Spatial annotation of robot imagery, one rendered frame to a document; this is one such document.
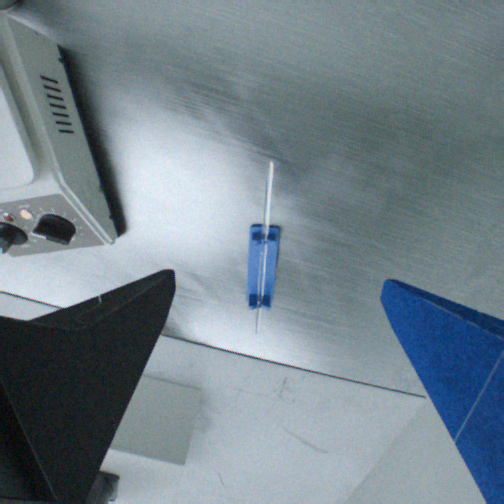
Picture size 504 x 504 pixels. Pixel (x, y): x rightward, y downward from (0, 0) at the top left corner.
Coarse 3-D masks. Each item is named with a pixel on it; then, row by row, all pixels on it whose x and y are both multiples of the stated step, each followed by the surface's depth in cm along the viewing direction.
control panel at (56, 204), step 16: (0, 208) 23; (16, 208) 24; (32, 208) 24; (48, 208) 24; (64, 208) 24; (16, 224) 25; (32, 224) 25; (80, 224) 26; (32, 240) 27; (80, 240) 27; (96, 240) 27; (16, 256) 29
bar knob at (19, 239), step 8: (0, 224) 25; (8, 224) 25; (0, 232) 24; (8, 232) 25; (16, 232) 25; (24, 232) 26; (0, 240) 24; (8, 240) 25; (16, 240) 26; (24, 240) 26; (0, 248) 25; (8, 248) 26
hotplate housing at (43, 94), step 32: (0, 32) 18; (32, 32) 20; (32, 64) 20; (64, 64) 24; (32, 96) 20; (64, 96) 23; (32, 128) 20; (64, 128) 23; (64, 160) 23; (0, 192) 22; (32, 192) 22; (64, 192) 23; (96, 192) 27; (96, 224) 26
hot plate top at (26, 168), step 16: (0, 64) 18; (0, 80) 18; (0, 96) 18; (0, 112) 18; (16, 112) 19; (0, 128) 19; (16, 128) 19; (0, 144) 19; (16, 144) 19; (0, 160) 19; (16, 160) 20; (32, 160) 20; (0, 176) 20; (16, 176) 20; (32, 176) 20
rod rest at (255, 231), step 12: (252, 228) 29; (276, 228) 29; (252, 240) 27; (276, 240) 30; (252, 252) 30; (276, 252) 30; (252, 264) 31; (252, 276) 31; (264, 276) 31; (252, 288) 32; (264, 288) 32; (252, 300) 31; (264, 300) 31
